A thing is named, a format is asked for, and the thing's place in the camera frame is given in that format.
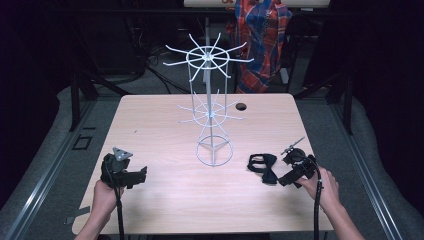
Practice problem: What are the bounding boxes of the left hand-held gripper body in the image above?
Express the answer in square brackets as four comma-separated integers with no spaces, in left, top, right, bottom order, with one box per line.
[100,146,135,190]

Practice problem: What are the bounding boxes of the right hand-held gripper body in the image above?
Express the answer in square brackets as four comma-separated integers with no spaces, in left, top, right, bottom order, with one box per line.
[280,136,318,184]

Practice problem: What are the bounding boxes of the black bow tie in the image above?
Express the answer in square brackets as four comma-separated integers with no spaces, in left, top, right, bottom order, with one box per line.
[246,152,279,185]

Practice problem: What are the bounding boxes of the white wire display rack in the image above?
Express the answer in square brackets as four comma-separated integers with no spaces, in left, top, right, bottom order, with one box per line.
[162,32,255,167]

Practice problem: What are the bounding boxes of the person's right hand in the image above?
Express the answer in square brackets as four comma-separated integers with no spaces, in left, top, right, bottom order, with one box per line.
[295,165,342,215]

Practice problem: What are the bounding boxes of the person's left hand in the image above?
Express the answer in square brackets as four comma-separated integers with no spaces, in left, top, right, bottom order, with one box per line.
[91,178,125,218]

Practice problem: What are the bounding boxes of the black metal stand leg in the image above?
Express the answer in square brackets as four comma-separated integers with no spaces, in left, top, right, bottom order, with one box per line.
[68,68,132,132]
[293,71,355,136]

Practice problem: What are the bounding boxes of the red blue plaid cloth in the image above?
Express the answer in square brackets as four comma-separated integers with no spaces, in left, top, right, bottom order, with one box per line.
[225,0,294,95]

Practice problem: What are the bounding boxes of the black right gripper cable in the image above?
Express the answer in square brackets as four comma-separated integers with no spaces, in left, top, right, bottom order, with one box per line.
[312,159,324,240]

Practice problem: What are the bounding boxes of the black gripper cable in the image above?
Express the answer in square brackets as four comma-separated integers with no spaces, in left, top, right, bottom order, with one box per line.
[112,185,126,240]
[312,159,324,240]

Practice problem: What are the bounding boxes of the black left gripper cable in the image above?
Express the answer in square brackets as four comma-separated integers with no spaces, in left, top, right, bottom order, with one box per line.
[112,185,126,240]

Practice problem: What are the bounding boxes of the aluminium floor rail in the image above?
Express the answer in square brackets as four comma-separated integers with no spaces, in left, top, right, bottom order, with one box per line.
[3,99,98,240]
[328,103,405,240]

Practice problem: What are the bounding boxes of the black floor cables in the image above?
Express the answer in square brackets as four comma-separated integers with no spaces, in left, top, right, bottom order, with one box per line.
[133,43,192,95]

